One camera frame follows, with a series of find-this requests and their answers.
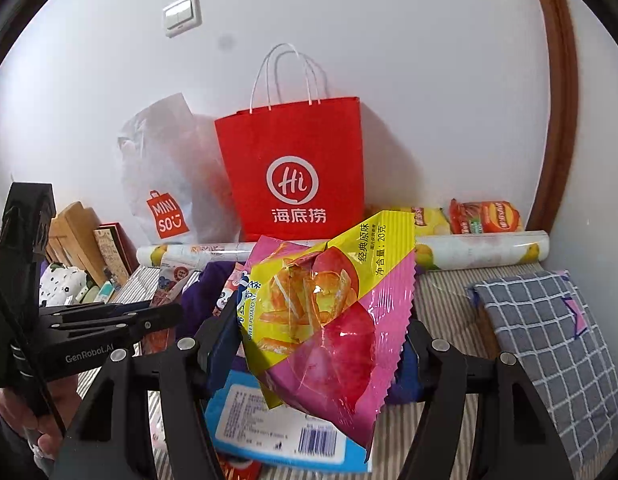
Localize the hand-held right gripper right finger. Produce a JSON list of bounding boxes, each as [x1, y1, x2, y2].
[[394, 320, 574, 480]]

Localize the striped tablecloth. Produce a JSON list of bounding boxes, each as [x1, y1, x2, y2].
[[74, 265, 564, 480]]

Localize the orange chip bag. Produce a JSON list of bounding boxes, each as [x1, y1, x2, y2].
[[449, 198, 524, 235]]

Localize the teal white tube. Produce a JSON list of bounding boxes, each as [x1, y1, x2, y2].
[[91, 280, 116, 304]]

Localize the panda print snack packet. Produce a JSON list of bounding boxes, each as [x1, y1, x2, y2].
[[216, 267, 250, 317]]

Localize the blue box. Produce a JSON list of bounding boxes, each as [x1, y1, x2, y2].
[[204, 370, 374, 474]]

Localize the grey checked cloth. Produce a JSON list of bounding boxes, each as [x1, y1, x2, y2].
[[466, 270, 618, 476]]

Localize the white light switch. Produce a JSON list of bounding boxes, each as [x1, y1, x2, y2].
[[162, 0, 203, 38]]

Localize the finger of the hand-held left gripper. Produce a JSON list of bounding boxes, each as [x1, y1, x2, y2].
[[54, 304, 184, 346], [41, 302, 157, 326]]

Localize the red paper bag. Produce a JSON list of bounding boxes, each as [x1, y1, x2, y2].
[[214, 43, 366, 243]]

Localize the wooden door frame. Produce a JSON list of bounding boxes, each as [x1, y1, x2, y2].
[[526, 0, 580, 261]]

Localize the white pink snack packet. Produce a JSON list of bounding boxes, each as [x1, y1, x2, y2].
[[143, 252, 206, 356]]

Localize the brown patterned book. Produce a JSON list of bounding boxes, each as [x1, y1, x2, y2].
[[93, 222, 136, 289]]

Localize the white spotted cloth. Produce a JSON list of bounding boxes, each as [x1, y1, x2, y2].
[[39, 262, 90, 307]]

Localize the white plastic bag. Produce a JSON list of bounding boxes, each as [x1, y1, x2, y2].
[[116, 92, 242, 246]]

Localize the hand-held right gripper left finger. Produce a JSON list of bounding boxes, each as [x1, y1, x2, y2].
[[54, 297, 242, 480]]

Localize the pink yellow chips packet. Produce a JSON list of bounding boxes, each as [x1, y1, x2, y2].
[[237, 210, 418, 452]]

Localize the fruit-print paper roll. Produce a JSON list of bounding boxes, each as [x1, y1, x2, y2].
[[136, 230, 550, 273]]

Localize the person's left hand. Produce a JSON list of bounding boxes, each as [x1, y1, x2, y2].
[[0, 374, 82, 468]]

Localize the red white snack packet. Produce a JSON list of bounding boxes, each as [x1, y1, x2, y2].
[[216, 452, 263, 480]]

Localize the yellow chip bag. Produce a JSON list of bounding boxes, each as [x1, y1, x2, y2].
[[366, 205, 452, 238]]

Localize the purple towel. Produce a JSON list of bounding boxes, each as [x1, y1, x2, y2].
[[181, 260, 424, 406]]

